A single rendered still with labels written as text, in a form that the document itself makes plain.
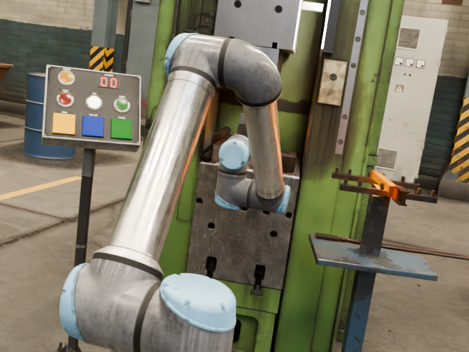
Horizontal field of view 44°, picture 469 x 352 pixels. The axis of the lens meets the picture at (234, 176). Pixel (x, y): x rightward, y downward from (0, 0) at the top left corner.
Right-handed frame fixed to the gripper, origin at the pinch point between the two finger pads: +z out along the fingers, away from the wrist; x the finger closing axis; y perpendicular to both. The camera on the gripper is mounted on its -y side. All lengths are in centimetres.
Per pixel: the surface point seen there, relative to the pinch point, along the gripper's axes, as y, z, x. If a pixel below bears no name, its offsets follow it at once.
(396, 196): 8, -32, 51
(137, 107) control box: -3.8, -1.6, -41.1
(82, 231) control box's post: 47, -3, -57
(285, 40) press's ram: -35.3, 7.8, 9.0
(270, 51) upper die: -30.8, 7.7, 4.0
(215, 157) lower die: 11.5, 7.3, -10.9
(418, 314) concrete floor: 105, 119, 106
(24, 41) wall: -1, 696, -427
